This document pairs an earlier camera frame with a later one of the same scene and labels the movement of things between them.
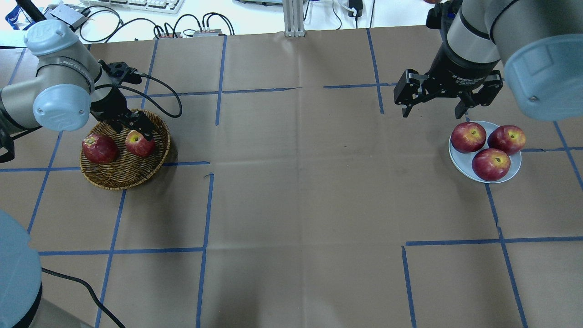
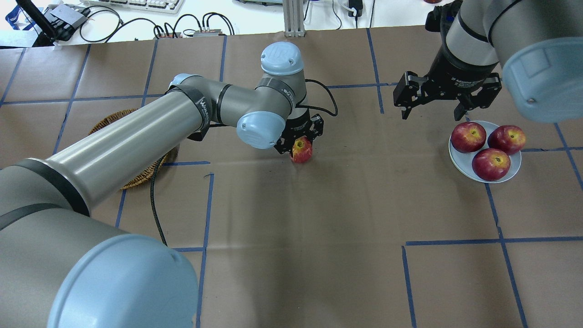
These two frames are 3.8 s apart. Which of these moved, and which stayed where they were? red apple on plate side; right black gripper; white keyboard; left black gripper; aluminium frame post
Moved: left black gripper
Stayed: white keyboard; red apple on plate side; aluminium frame post; right black gripper
